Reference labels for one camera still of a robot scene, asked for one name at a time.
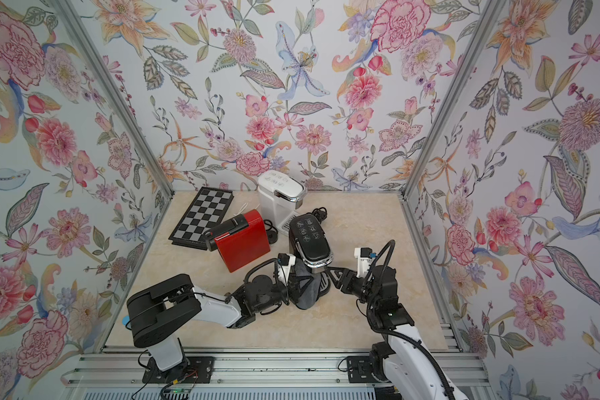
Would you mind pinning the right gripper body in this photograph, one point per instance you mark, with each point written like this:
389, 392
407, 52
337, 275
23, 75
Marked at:
362, 288

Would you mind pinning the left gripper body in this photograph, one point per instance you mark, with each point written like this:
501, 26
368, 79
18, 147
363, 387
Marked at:
278, 293

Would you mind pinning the grey cleaning cloth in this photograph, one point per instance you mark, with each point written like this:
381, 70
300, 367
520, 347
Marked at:
306, 285

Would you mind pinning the black coffee machine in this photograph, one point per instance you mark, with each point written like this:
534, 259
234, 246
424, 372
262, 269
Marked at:
308, 241

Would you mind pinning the red coffee machine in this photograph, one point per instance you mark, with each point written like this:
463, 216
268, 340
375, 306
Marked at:
239, 240

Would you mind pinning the white coffee machine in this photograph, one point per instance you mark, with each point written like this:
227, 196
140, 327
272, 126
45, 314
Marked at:
280, 196

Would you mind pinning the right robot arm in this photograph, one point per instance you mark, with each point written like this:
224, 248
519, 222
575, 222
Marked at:
401, 358

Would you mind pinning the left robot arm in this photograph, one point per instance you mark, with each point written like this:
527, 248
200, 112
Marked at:
156, 313

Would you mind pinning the black white chessboard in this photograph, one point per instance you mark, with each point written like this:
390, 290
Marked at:
206, 211

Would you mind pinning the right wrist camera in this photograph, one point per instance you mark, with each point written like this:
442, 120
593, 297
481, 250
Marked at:
364, 257

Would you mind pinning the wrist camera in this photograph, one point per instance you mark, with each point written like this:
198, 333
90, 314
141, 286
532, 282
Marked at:
285, 264
364, 257

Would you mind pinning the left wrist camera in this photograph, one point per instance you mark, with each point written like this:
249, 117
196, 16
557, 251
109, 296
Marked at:
285, 264

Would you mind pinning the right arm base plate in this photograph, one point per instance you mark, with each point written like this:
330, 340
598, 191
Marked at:
365, 369

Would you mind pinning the aluminium rail frame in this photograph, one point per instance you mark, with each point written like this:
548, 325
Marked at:
240, 374

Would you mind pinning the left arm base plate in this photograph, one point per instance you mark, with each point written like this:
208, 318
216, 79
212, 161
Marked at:
190, 370

